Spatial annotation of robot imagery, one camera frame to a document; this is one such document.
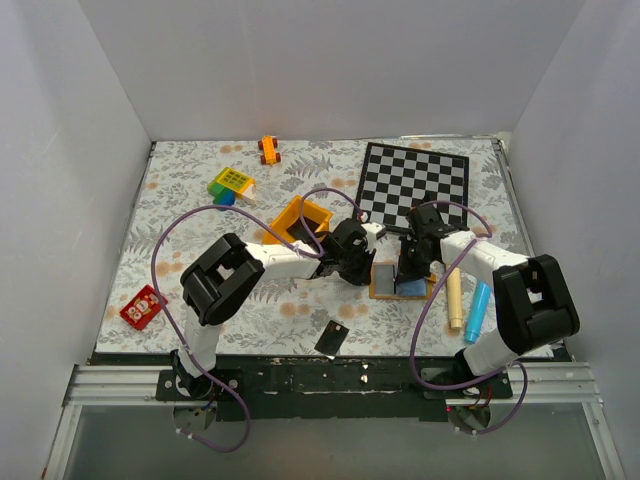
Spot black white chessboard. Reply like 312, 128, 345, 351
356, 142, 470, 233

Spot dark credit card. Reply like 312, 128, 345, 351
286, 218, 326, 244
373, 264, 395, 296
314, 320, 349, 358

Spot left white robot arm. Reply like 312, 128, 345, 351
178, 219, 386, 400

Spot orange toy car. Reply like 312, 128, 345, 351
258, 136, 281, 165

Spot red toy block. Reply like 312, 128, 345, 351
119, 285, 167, 331

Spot purple cable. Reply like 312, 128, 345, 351
151, 188, 369, 454
409, 200, 529, 435

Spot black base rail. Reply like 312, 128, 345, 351
155, 355, 513, 422

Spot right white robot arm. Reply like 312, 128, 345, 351
395, 202, 580, 398

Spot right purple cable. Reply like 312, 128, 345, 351
409, 200, 529, 435

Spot yellow green toy block house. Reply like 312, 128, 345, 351
207, 167, 257, 205

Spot floral table mat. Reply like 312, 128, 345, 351
97, 138, 551, 359

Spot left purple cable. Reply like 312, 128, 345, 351
151, 188, 369, 454

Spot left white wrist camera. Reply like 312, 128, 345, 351
361, 222, 386, 251

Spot tan leather card holder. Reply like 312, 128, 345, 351
369, 262, 437, 301

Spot beige toy microphone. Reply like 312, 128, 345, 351
446, 268, 463, 333

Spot yellow plastic bin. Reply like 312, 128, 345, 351
269, 195, 333, 243

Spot blue toy microphone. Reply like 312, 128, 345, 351
464, 280, 491, 344

